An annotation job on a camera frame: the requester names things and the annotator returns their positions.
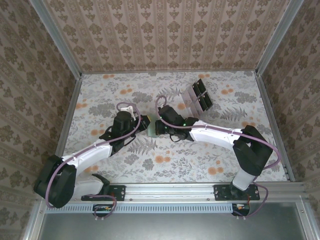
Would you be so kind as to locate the black credit card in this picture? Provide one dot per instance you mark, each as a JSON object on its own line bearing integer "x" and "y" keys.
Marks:
{"x": 201, "y": 85}
{"x": 195, "y": 89}
{"x": 208, "y": 100}
{"x": 202, "y": 104}

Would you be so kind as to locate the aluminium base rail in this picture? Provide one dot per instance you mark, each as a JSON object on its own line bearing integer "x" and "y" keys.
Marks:
{"x": 170, "y": 191}

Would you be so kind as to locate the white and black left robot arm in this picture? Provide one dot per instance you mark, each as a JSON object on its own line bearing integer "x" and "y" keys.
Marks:
{"x": 87, "y": 155}

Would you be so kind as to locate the clear acrylic card stand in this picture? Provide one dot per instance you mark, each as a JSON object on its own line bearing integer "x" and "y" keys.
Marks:
{"x": 187, "y": 107}

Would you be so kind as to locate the aluminium table edge rail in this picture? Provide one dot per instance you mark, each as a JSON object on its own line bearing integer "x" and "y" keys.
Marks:
{"x": 69, "y": 112}
{"x": 275, "y": 125}

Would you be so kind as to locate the aluminium frame post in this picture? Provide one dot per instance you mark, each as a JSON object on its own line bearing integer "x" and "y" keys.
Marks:
{"x": 303, "y": 220}
{"x": 58, "y": 40}
{"x": 33, "y": 225}
{"x": 275, "y": 37}

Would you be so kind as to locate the floral printed table cover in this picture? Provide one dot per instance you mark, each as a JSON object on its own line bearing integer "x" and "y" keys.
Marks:
{"x": 150, "y": 170}

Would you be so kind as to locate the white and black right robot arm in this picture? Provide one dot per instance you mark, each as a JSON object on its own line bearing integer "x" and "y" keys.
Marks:
{"x": 215, "y": 136}

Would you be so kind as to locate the green card holder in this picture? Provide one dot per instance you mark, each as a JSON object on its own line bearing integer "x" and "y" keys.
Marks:
{"x": 152, "y": 132}

